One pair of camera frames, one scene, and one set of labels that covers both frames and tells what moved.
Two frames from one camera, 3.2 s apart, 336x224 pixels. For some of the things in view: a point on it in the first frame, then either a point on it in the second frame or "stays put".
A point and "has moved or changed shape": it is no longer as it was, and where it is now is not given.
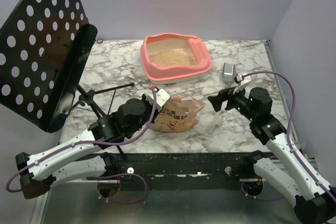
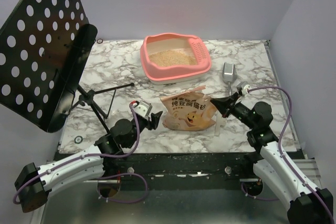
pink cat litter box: [168, 57] stays put
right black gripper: [226, 98] to [230, 106]
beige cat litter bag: [178, 115] has moved or changed shape
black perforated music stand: [44, 44] stays put
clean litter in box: [172, 58] stays put
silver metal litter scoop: [229, 73] stays put
